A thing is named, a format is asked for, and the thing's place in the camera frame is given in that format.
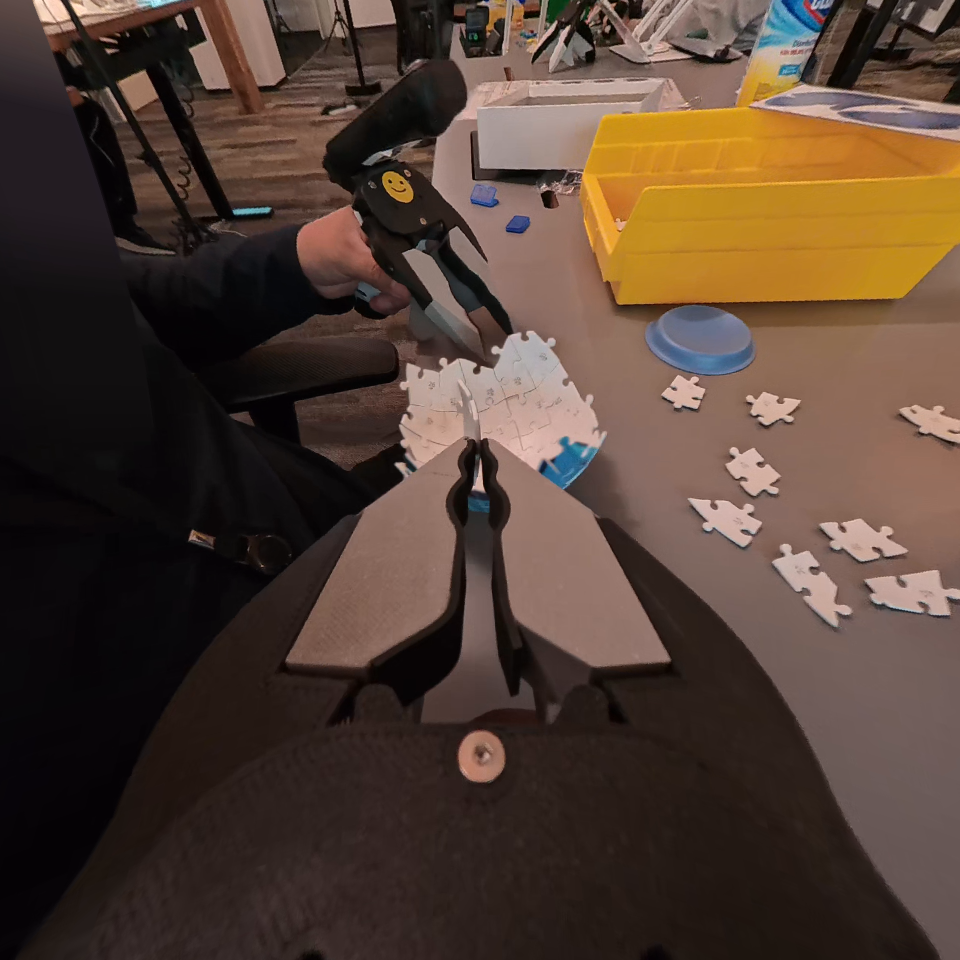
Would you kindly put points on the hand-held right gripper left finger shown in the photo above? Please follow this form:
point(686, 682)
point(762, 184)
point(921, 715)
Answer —
point(390, 585)

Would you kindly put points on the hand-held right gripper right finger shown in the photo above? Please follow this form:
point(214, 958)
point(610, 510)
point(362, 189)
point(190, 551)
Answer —
point(570, 592)

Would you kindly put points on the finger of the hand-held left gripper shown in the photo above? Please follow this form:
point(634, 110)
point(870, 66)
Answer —
point(472, 289)
point(433, 296)

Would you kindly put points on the single white puzzle piece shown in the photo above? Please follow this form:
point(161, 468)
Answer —
point(469, 412)

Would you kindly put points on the partly built puzzle ball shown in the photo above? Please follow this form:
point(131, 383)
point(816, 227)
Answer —
point(525, 405)

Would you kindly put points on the person's left forearm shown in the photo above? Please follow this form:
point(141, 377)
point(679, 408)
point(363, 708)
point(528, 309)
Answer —
point(225, 292)

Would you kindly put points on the scattered loose puzzle pieces group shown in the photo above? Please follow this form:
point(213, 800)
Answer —
point(726, 521)

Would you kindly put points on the blue round puzzle stand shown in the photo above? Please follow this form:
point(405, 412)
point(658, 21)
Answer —
point(701, 337)

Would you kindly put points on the person's left hand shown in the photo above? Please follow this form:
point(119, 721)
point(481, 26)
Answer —
point(334, 255)

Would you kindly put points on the small blue plastic case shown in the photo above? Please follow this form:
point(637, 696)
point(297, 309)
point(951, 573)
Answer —
point(517, 223)
point(484, 195)

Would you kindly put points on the black office chair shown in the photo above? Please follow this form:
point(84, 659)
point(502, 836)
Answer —
point(315, 367)

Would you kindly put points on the crumpled clear plastic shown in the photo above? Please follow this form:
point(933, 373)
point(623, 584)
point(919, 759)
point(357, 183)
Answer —
point(561, 180)

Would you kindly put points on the black tripod stand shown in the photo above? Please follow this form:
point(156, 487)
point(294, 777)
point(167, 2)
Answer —
point(358, 67)

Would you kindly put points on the lit cyan strip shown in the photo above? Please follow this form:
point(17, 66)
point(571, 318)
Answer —
point(251, 212)

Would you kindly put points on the white cardboard box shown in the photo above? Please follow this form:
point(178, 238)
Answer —
point(540, 135)

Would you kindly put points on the black device with display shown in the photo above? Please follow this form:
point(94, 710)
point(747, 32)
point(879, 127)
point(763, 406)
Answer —
point(476, 30)

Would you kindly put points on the wooden table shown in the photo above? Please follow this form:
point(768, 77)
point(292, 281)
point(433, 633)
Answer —
point(225, 45)

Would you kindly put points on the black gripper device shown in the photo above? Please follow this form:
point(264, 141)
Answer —
point(568, 34)

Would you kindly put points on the dark shoe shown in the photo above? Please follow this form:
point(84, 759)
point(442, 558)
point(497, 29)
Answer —
point(142, 240)

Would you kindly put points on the yellow plastic bin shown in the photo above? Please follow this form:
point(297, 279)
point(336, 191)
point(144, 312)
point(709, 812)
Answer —
point(750, 255)

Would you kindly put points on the white metal stand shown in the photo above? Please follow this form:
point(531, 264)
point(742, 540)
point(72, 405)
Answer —
point(645, 37)

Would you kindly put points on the yellow wipes canister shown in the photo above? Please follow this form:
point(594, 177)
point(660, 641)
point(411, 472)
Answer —
point(787, 52)

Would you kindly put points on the white blue printed sheet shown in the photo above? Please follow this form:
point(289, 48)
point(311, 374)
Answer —
point(862, 109)

